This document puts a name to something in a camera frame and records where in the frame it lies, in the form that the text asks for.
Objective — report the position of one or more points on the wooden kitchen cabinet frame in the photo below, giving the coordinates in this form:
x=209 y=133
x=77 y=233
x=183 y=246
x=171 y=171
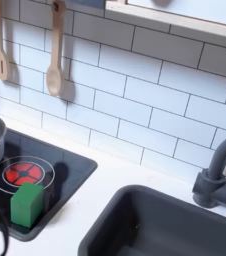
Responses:
x=185 y=20

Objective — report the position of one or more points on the dark grey sink basin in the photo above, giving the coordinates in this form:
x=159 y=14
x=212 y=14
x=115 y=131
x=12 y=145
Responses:
x=171 y=226

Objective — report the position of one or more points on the wooden spoon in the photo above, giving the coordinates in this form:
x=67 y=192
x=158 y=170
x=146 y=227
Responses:
x=54 y=78

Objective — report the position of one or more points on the green block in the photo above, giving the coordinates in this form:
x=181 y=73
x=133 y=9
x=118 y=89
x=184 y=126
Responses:
x=26 y=206

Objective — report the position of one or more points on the grey tap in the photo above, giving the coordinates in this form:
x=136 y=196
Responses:
x=215 y=186

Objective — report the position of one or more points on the grey extractor hood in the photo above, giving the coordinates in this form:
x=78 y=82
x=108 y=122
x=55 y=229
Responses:
x=85 y=2

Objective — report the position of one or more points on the black toy stove top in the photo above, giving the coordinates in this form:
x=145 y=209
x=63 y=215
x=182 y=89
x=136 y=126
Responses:
x=68 y=166

